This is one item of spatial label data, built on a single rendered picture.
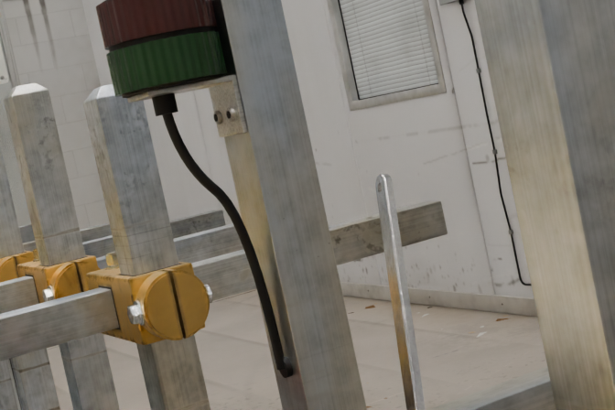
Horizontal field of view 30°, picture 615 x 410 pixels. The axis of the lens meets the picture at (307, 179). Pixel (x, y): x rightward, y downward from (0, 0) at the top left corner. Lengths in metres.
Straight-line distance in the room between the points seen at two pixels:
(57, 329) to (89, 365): 0.23
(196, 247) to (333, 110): 4.92
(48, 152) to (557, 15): 0.75
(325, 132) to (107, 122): 5.37
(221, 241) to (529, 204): 0.79
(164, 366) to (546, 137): 0.51
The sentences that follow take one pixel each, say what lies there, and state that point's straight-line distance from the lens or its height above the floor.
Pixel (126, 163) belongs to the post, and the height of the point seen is 1.05.
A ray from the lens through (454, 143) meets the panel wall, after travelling 5.18.
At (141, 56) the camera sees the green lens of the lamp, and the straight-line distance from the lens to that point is 0.58.
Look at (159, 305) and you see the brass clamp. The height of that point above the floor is 0.95.
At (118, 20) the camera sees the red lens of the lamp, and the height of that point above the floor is 1.13.
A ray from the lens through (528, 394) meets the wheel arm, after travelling 0.76.
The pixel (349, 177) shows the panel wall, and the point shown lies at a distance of 6.07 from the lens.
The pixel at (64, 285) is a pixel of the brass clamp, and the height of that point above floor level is 0.95.
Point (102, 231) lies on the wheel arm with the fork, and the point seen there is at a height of 0.95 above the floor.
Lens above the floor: 1.06
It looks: 3 degrees down
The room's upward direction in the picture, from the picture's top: 12 degrees counter-clockwise
